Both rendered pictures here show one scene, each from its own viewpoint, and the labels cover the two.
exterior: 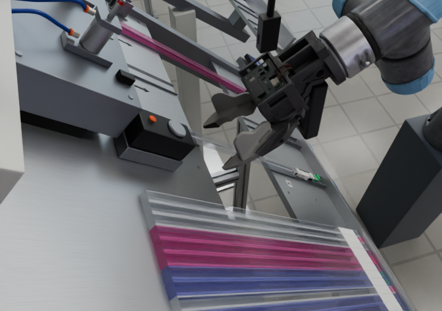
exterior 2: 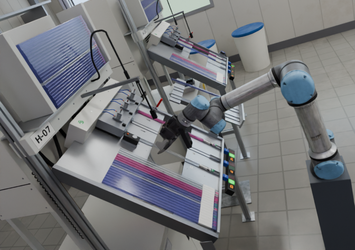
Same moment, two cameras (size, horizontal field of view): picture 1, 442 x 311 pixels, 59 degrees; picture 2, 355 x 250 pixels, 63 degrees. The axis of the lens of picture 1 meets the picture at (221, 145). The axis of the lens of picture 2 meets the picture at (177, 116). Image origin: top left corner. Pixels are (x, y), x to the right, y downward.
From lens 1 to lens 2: 1.10 m
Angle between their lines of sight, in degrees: 41
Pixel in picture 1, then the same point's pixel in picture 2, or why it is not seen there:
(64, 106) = (109, 128)
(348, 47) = (179, 117)
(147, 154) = (126, 141)
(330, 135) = not seen: hidden behind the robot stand
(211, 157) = (245, 187)
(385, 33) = (187, 113)
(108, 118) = (117, 132)
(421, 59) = (207, 120)
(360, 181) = not seen: hidden behind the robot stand
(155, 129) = (127, 135)
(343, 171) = not seen: hidden behind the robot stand
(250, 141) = (161, 145)
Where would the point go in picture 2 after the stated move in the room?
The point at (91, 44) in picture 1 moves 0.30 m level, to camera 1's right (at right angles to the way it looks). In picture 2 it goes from (117, 117) to (165, 114)
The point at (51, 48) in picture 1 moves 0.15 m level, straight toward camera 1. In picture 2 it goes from (109, 118) to (100, 135)
